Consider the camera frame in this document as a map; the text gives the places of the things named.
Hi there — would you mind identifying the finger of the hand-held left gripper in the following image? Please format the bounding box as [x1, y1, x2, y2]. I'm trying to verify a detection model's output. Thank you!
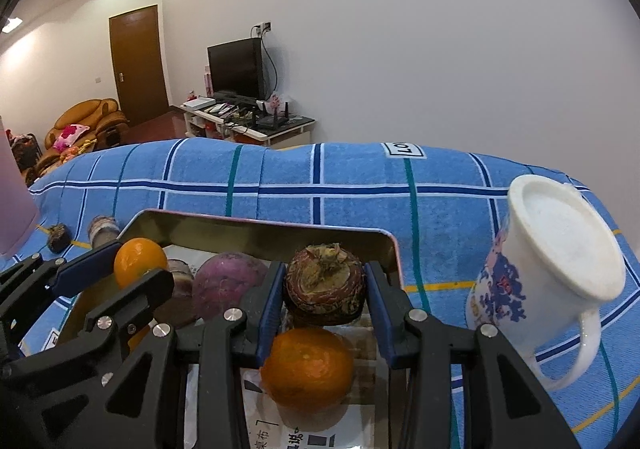
[0, 240, 123, 330]
[82, 268, 176, 355]

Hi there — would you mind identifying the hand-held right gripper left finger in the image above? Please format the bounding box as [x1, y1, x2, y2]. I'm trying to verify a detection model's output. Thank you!
[65, 260, 287, 449]

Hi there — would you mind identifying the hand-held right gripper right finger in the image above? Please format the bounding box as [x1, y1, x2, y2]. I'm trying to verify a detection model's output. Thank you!
[364, 260, 583, 449]

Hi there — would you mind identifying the orange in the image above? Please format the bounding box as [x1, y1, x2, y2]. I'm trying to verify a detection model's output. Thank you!
[114, 237, 169, 290]
[260, 326, 356, 414]

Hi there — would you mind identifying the purple sugarcane piece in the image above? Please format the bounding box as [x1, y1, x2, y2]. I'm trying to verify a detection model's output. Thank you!
[155, 258, 197, 327]
[87, 214, 121, 248]

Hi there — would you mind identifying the purple sweet potato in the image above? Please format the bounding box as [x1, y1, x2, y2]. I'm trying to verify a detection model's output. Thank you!
[191, 251, 271, 322]

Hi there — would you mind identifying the dark brown mangosteen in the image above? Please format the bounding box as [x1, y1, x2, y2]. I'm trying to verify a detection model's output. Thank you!
[46, 224, 70, 251]
[283, 243, 367, 327]

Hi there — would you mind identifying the pink tin box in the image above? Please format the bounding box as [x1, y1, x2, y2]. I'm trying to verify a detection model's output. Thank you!
[50, 209, 403, 449]

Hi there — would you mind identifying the lilac electric kettle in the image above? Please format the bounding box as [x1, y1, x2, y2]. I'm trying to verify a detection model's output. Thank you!
[0, 115, 40, 257]

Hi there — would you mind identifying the white printed paper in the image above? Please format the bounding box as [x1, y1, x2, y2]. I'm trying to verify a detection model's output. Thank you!
[185, 364, 391, 449]

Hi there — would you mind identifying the pink cushion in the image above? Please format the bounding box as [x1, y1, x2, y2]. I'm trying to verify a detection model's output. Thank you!
[52, 124, 86, 152]

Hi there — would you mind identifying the blue plaid towel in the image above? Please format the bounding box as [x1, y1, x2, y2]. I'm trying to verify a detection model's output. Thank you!
[0, 138, 640, 449]

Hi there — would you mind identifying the brown leather sofa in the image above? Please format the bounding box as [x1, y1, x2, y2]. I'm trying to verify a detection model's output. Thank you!
[37, 98, 128, 170]

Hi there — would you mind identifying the white television stand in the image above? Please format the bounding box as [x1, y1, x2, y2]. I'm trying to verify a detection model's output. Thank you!
[177, 102, 317, 147]

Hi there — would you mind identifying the black router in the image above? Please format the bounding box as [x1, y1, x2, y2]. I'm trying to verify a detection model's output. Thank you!
[255, 102, 291, 130]

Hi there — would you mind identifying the white floral mug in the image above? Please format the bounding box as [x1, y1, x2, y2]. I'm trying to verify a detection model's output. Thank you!
[466, 174, 627, 392]

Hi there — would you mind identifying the brown wooden door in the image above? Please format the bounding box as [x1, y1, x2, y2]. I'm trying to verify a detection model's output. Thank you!
[109, 4, 170, 126]

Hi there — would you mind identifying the black television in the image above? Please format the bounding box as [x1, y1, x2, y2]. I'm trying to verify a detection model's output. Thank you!
[207, 36, 266, 100]

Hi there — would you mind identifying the black television cable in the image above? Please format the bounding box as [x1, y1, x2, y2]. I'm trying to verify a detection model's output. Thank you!
[261, 36, 279, 97]

